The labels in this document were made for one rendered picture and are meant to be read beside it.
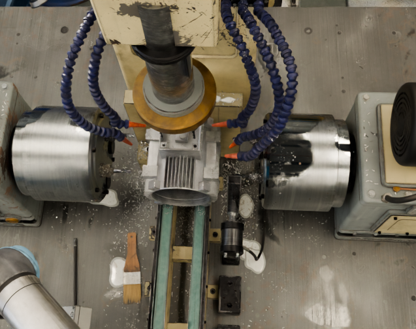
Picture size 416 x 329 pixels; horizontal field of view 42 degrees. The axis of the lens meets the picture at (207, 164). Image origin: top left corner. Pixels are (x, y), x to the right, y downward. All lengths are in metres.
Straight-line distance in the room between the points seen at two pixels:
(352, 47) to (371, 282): 0.77
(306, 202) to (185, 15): 0.64
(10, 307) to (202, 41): 0.56
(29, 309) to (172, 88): 0.48
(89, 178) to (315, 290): 0.70
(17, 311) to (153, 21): 0.54
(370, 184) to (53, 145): 0.75
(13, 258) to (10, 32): 1.10
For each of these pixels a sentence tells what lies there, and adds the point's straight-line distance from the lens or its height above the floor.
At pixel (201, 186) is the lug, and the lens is 1.34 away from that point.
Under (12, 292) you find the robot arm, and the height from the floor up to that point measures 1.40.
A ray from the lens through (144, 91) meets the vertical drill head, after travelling 1.16.
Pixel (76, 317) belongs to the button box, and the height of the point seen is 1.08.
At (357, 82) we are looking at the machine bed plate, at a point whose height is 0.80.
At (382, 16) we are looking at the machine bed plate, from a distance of 1.99.
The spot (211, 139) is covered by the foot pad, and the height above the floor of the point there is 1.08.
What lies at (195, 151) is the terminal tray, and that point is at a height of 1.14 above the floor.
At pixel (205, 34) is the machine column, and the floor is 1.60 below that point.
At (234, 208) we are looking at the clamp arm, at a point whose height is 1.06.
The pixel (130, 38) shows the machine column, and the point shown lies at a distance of 0.95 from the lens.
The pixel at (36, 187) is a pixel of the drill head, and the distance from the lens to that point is 1.41.
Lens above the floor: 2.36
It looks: 69 degrees down
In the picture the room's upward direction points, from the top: 5 degrees counter-clockwise
